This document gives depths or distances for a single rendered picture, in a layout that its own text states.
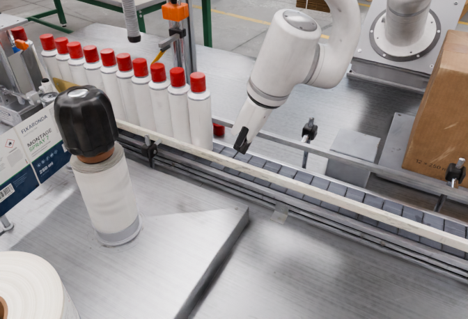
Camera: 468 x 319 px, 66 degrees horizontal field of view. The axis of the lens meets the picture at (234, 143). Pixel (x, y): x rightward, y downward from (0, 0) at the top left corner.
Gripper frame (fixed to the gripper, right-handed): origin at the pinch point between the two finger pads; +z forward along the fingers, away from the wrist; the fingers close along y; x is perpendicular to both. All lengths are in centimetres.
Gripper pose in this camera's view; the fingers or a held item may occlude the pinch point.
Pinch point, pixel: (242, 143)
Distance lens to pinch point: 81.3
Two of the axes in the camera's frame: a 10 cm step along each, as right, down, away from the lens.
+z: -2.8, 6.4, 7.2
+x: 8.5, 5.1, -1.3
